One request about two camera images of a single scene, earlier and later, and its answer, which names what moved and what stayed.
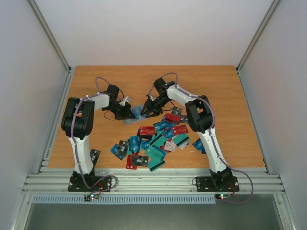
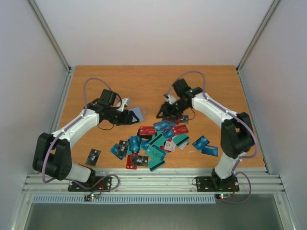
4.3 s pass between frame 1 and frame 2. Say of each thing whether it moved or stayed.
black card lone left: stayed
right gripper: moved
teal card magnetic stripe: stayed
